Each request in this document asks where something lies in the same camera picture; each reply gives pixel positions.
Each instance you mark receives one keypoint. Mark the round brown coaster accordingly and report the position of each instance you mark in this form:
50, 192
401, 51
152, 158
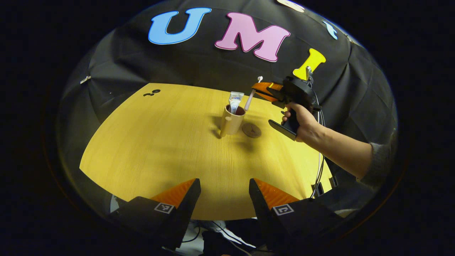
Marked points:
251, 130

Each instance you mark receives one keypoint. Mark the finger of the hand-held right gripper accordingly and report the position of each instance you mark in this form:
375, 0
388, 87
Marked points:
263, 87

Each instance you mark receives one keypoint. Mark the wooden desktop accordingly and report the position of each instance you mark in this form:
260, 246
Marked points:
177, 149

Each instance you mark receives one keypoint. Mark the white toothpaste tube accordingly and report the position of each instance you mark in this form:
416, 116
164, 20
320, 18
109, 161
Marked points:
235, 101

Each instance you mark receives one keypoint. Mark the beige cup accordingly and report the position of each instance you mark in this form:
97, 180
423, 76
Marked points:
233, 124

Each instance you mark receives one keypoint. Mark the black desk edge bracket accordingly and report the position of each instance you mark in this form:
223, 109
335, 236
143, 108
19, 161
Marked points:
319, 189
333, 181

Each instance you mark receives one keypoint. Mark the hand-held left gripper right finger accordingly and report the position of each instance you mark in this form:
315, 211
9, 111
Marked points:
257, 206

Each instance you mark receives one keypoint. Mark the pale pink toothbrush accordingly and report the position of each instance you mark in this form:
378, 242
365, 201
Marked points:
251, 94

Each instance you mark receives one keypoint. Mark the small metal clip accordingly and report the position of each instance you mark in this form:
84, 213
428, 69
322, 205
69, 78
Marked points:
85, 79

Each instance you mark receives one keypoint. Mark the black backdrop cloth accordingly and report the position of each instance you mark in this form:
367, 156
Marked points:
142, 67

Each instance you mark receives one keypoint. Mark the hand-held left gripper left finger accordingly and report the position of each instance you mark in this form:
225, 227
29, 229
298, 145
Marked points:
190, 202

